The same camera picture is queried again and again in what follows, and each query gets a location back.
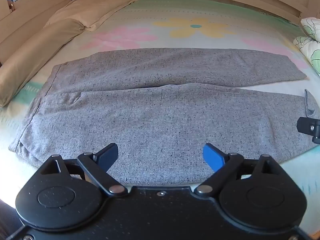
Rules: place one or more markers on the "cream pillow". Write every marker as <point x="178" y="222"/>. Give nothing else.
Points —
<point x="95" y="7"/>

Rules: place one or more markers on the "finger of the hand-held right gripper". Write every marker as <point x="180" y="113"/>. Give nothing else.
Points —
<point x="306" y="126"/>

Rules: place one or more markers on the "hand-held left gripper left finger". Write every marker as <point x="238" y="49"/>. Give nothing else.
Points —
<point x="110" y="156"/>

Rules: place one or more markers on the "grey speckled pants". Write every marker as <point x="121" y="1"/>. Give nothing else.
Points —
<point x="160" y="110"/>

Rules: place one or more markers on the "white wall socket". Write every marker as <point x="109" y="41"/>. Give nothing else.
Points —
<point x="263" y="12"/>

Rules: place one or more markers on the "olive beige pillow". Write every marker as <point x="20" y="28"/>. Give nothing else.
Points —
<point x="30" y="55"/>

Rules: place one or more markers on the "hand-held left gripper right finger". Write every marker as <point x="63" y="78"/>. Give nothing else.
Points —
<point x="212" y="157"/>

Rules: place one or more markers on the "floral bed sheet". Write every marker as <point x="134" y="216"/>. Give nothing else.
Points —
<point x="140" y="12"/>

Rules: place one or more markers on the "white quilt with green print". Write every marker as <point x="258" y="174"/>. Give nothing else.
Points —
<point x="312" y="52"/>

